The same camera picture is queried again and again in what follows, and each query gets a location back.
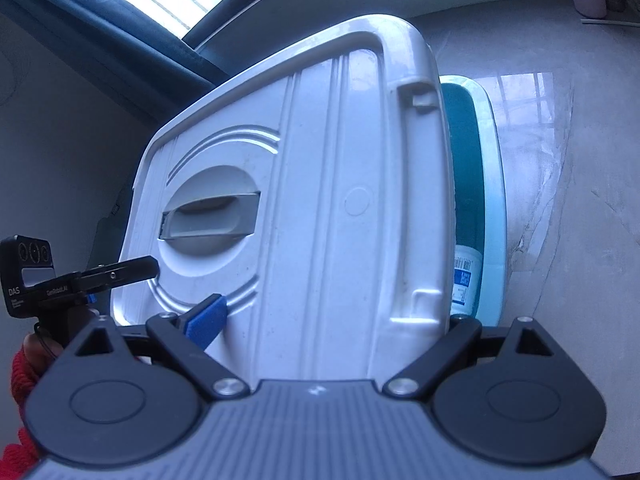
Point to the dark blue curtain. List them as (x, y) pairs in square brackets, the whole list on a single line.
[(140, 65)]

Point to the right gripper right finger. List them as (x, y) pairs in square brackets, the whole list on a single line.
[(455, 351)]

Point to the white bin lid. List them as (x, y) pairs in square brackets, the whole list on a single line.
[(314, 191)]

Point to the person's left hand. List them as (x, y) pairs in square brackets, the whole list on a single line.
[(41, 348)]

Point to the teal plastic storage bin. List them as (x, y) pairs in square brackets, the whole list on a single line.
[(479, 193)]

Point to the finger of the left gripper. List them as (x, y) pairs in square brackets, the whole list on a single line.
[(119, 274)]

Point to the white pill bottle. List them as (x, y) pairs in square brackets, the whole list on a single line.
[(468, 265)]

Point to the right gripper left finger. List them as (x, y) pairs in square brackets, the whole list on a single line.
[(181, 340)]

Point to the red knitted sleeve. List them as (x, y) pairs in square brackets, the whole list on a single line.
[(17, 459)]

